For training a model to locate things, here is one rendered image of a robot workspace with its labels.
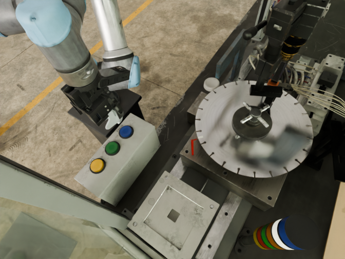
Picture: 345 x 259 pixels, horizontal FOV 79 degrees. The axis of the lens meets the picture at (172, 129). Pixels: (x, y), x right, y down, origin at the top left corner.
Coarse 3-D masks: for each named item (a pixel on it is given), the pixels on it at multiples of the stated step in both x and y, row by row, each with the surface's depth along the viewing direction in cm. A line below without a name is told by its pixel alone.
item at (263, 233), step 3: (264, 225) 41; (267, 225) 38; (264, 228) 39; (261, 231) 40; (264, 231) 38; (261, 234) 40; (264, 234) 38; (261, 237) 40; (264, 237) 38; (264, 240) 39; (267, 240) 37; (264, 243) 39; (267, 243) 38; (267, 246) 39; (270, 246) 38; (276, 249) 38; (279, 249) 36
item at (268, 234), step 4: (272, 224) 35; (268, 228) 37; (268, 232) 36; (268, 236) 36; (268, 240) 37; (272, 240) 35; (272, 244) 36; (276, 244) 34; (276, 248) 36; (280, 248) 35
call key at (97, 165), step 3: (96, 159) 65; (99, 159) 65; (93, 162) 65; (96, 162) 65; (99, 162) 65; (102, 162) 65; (90, 165) 64; (93, 165) 64; (96, 165) 64; (99, 165) 64; (102, 165) 64; (93, 168) 64; (96, 168) 64; (99, 168) 64; (102, 168) 64; (93, 171) 64; (96, 171) 64; (99, 171) 64
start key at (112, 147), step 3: (108, 144) 68; (111, 144) 67; (114, 144) 67; (117, 144) 67; (108, 147) 67; (111, 147) 67; (114, 147) 67; (117, 147) 67; (108, 150) 66; (111, 150) 66; (114, 150) 66; (117, 150) 67; (108, 153) 67; (111, 153) 66
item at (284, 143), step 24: (216, 96) 68; (240, 96) 67; (288, 96) 65; (216, 120) 63; (288, 120) 61; (216, 144) 59; (240, 144) 59; (264, 144) 58; (288, 144) 57; (240, 168) 55; (264, 168) 55; (288, 168) 54
